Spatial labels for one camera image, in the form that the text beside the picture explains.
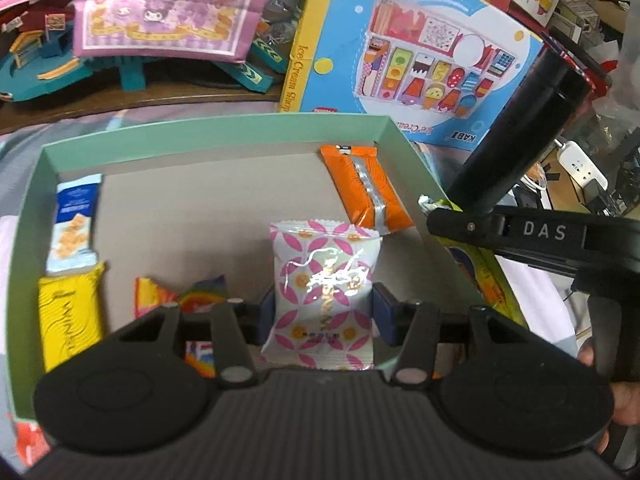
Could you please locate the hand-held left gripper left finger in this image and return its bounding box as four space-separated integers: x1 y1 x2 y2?
111 284 277 390

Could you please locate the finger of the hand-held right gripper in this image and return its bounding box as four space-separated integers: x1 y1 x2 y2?
426 206 587 277

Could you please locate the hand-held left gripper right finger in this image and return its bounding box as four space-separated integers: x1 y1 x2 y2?
372 282 532 390

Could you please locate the yellow green snack packet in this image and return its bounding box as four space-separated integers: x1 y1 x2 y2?
419 194 527 330

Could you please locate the pink patterned snack packet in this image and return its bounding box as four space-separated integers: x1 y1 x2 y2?
260 219 384 372

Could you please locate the green cardboard box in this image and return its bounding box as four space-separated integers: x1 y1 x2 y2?
7 114 527 422

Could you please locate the person's right hand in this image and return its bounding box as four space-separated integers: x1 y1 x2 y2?
578 344 640 456

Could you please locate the rainbow candy packet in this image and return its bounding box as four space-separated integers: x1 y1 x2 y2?
134 274 229 379

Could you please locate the black cylinder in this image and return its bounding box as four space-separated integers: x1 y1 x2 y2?
446 50 595 217

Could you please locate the white power strip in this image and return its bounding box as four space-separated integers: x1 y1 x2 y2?
556 140 607 187

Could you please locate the orange snack packet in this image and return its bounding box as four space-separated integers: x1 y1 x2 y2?
320 144 416 236

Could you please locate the flag print tin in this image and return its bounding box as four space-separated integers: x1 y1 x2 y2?
542 30 610 92

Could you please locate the clear plastic bag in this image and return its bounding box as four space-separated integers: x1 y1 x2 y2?
594 20 640 131

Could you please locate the yellow biscuit packet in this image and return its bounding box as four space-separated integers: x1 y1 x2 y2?
37 262 107 374

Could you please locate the blue white cracker packet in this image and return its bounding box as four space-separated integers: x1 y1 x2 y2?
45 174 104 275

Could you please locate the toy shop cardboard box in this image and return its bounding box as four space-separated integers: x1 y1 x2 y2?
276 0 547 155

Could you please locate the pink cartoon printed sheet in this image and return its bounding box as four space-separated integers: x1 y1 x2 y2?
73 0 284 67

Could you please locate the teal toy playset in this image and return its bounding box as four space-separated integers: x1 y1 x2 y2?
0 0 282 105

